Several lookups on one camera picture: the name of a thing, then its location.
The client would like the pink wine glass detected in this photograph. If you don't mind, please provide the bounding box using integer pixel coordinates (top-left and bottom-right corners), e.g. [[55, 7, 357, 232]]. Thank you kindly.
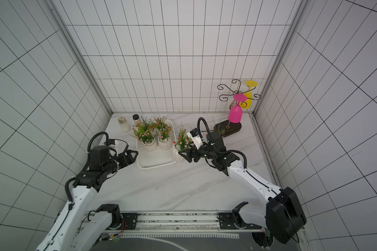
[[228, 94, 247, 123]]

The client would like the white storage tray box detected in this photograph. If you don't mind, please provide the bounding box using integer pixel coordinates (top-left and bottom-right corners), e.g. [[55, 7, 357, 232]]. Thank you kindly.
[[136, 119, 177, 170]]

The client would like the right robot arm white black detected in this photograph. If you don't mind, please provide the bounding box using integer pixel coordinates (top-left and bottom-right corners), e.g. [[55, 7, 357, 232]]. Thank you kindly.
[[178, 129, 307, 247]]

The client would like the black metal glass rack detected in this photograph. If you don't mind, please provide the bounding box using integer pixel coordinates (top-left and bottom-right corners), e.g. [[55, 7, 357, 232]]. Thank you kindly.
[[214, 79, 261, 137]]

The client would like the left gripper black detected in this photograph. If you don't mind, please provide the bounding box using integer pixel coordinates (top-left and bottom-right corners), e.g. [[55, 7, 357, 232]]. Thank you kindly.
[[103, 150, 139, 175]]

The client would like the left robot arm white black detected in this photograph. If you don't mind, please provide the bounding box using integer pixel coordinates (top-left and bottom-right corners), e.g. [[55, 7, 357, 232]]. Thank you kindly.
[[36, 131, 139, 251]]

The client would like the potted gypsophila red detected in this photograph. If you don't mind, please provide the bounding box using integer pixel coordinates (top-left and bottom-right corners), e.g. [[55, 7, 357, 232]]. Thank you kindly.
[[141, 117, 157, 131]]

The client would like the yellow wine glass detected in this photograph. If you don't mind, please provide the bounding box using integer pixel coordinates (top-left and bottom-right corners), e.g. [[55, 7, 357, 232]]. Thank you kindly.
[[241, 80, 258, 109]]

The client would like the white-lid spice jar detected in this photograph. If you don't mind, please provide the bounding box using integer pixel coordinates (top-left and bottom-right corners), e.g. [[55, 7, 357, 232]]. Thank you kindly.
[[118, 116, 131, 132]]

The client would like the potted gypsophila small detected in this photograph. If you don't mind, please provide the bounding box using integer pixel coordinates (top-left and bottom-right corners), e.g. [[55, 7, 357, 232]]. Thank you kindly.
[[158, 125, 173, 151]]

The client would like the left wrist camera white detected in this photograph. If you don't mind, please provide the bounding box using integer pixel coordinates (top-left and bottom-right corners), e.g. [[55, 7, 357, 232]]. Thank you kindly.
[[105, 139, 119, 153]]

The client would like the potted gypsophila pink centre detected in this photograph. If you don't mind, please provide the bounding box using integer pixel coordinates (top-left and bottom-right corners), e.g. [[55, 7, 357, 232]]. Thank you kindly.
[[133, 125, 157, 152]]

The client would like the black-lid spice jar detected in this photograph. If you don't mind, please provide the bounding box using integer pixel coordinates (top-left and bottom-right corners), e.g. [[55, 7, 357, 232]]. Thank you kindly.
[[133, 114, 142, 126]]

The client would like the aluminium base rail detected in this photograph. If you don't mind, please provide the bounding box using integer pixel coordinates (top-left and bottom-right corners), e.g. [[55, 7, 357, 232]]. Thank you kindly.
[[72, 211, 305, 234]]

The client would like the potted gypsophila red-orange front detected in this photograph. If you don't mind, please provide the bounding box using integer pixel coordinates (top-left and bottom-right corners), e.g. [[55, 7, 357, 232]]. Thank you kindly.
[[153, 115, 172, 132]]

